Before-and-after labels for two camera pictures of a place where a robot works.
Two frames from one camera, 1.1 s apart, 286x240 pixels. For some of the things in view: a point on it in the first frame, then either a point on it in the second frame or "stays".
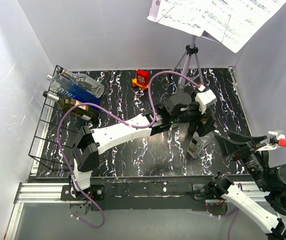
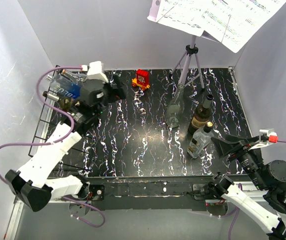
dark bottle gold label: x=85 y=111 stays
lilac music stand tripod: x=192 y=49 stays
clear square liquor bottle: x=198 y=143 stays
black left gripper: x=199 y=115 to x=118 y=93
